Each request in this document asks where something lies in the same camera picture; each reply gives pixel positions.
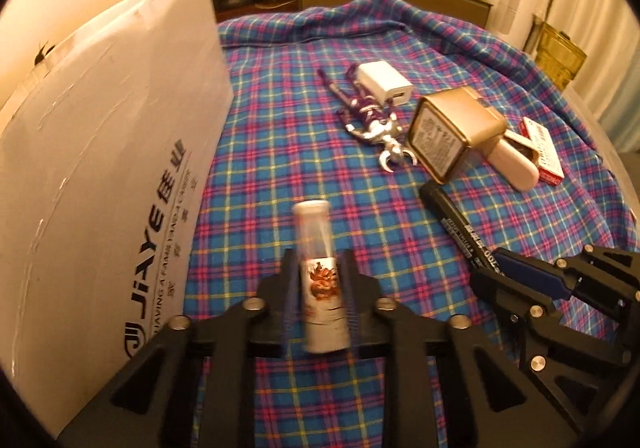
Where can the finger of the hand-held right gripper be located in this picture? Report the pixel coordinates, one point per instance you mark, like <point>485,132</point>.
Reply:
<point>525,313</point>
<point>535,273</point>

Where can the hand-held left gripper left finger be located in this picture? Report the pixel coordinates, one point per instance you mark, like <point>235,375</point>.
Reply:
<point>289,289</point>

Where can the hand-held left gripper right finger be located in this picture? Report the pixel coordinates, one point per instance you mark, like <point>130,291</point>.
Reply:
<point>350,289</point>

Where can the clear vial with printed label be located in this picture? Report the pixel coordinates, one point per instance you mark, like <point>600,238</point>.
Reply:
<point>320,238</point>

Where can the black marker pen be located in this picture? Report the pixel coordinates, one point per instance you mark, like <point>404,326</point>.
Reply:
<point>450,214</point>

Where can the pale pink stapler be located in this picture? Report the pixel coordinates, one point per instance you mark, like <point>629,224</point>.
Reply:
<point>515,168</point>

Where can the red white staples box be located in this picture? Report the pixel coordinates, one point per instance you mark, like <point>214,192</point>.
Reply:
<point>546,147</point>

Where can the gold metal tin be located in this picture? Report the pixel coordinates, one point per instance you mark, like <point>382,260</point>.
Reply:
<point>440,142</point>

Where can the purple silver toy figure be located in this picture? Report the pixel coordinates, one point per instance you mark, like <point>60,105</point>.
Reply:
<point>371,121</point>

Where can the white cardboard box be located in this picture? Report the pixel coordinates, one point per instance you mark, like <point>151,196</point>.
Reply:
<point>100,152</point>

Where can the yellow translucent container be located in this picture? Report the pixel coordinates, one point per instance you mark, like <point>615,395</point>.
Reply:
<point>559,53</point>

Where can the blue pink plaid blanket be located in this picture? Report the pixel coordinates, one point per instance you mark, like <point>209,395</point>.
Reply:
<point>300,152</point>

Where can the white charger block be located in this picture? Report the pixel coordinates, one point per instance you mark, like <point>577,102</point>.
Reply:
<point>380,80</point>

